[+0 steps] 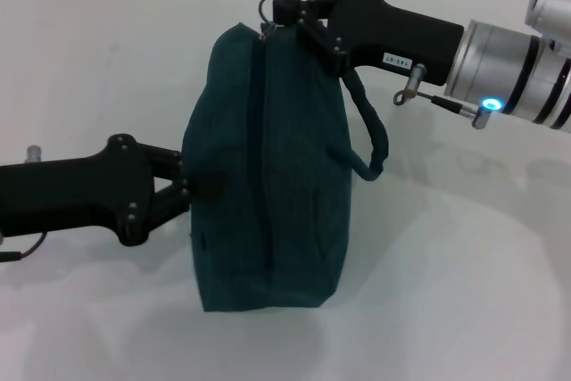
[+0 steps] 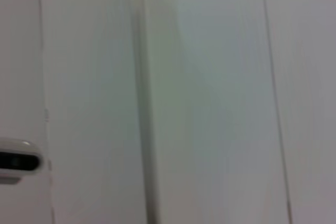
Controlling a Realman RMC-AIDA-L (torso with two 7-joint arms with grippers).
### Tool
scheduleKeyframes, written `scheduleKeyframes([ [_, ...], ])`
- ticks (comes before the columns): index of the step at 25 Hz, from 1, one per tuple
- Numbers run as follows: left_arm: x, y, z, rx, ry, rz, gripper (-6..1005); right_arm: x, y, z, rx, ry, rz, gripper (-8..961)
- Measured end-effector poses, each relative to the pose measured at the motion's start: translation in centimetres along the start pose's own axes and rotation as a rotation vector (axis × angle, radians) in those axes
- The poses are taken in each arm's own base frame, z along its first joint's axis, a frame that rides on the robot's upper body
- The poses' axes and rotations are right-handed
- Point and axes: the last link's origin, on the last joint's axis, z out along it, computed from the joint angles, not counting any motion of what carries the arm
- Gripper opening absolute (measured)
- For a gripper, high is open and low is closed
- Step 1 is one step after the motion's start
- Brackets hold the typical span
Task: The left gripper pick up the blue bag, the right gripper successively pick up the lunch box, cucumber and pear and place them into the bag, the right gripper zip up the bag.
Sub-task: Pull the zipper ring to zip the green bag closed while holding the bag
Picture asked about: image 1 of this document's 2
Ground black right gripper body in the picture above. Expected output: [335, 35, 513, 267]
[327, 0, 466, 88]

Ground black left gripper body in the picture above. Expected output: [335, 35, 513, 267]
[0, 133, 156, 249]

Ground dark blue-green insulated lunch bag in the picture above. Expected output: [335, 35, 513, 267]
[179, 0, 390, 313]

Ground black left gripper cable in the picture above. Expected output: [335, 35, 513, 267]
[0, 143, 46, 263]

